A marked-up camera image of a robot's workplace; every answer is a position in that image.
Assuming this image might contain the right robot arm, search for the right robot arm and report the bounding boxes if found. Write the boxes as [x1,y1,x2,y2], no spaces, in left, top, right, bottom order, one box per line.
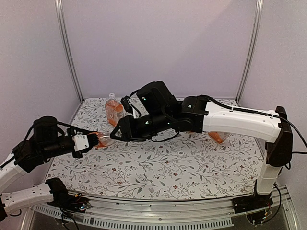
[110,81,293,209]

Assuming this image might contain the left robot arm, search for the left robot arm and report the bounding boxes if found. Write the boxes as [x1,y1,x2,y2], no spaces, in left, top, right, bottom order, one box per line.
[0,116,98,220]

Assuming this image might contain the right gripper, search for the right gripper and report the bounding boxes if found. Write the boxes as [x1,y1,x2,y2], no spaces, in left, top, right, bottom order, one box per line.
[109,110,171,143]

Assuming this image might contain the left aluminium frame post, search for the left aluminium frame post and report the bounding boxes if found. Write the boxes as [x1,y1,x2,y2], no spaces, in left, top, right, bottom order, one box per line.
[54,0,83,103]

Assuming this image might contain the right aluminium frame post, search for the right aluminium frame post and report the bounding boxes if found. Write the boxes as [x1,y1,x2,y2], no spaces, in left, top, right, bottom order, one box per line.
[236,0,263,104]

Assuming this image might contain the front aluminium rail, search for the front aluminium rail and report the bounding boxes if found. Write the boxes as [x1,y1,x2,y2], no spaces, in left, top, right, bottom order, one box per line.
[20,184,291,230]

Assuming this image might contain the floral patterned table mat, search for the floral patterned table mat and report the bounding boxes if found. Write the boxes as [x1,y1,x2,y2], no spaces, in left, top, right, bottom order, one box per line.
[45,96,273,200]

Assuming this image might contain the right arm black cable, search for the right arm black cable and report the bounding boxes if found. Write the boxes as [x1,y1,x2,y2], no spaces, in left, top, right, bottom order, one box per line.
[203,95,307,168]

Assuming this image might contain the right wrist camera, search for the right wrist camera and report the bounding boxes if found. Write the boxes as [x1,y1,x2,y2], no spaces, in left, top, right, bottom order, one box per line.
[120,96,142,118]

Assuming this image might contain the aluminium frame post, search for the aluminium frame post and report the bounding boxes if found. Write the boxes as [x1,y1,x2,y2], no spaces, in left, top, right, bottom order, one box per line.
[236,0,263,104]
[54,0,83,103]

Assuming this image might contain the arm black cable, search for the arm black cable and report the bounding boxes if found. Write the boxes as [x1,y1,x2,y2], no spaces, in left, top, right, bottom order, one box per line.
[203,95,307,168]
[24,121,72,144]

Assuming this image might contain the large orange juice bottle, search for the large orange juice bottle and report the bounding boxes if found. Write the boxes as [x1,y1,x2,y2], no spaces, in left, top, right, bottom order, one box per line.
[208,132,229,144]

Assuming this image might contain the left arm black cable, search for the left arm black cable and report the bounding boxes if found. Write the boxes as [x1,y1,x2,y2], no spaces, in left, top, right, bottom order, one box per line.
[24,121,72,144]

